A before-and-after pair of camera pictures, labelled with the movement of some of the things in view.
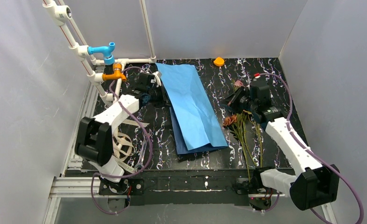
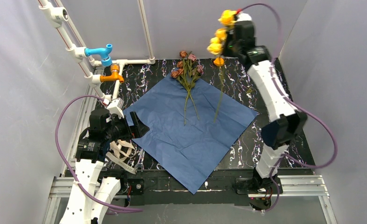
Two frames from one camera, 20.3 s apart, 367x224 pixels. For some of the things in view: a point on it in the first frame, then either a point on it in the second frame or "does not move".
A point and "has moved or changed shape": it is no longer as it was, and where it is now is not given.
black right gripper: [236, 101] → [229, 43]
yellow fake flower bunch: [245, 143] → [227, 18]
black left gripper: [154, 94] → [133, 125]
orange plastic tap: [117, 74] does not move
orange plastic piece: [219, 61] does not move
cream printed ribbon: [123, 145] does not move
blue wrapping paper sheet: [196, 126] has moved or changed shape
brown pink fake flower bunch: [243, 124] → [187, 72]
